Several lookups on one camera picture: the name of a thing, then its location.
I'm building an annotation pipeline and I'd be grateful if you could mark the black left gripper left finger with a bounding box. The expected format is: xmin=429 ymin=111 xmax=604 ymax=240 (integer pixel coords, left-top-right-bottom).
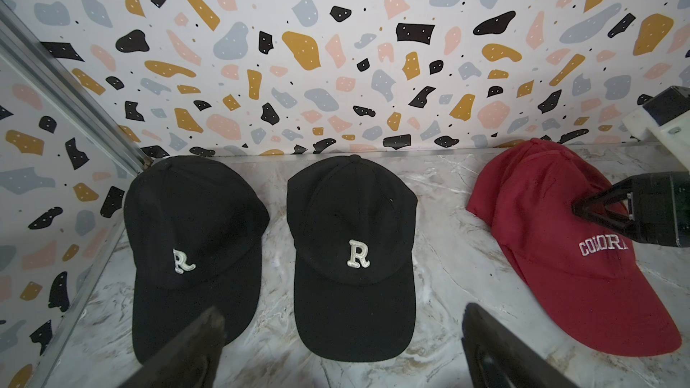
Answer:
xmin=120 ymin=307 xmax=225 ymax=388

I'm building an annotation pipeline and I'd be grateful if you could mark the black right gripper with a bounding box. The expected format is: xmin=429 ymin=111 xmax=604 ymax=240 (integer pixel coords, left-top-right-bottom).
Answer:
xmin=571 ymin=172 xmax=689 ymax=248

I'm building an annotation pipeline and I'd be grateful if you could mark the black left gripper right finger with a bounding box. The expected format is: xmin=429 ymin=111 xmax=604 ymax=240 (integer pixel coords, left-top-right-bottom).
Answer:
xmin=462 ymin=303 xmax=575 ymax=388

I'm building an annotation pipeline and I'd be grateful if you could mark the red cap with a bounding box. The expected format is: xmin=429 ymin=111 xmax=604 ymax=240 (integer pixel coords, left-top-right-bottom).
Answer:
xmin=467 ymin=138 xmax=682 ymax=357

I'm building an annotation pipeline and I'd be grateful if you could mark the black cap far left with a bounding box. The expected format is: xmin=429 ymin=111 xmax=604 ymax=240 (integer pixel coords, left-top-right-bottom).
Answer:
xmin=123 ymin=156 xmax=270 ymax=363

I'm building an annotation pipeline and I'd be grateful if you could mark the black cap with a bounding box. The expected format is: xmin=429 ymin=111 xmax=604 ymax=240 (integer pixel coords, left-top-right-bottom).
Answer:
xmin=123 ymin=156 xmax=270 ymax=363
xmin=287 ymin=154 xmax=418 ymax=363

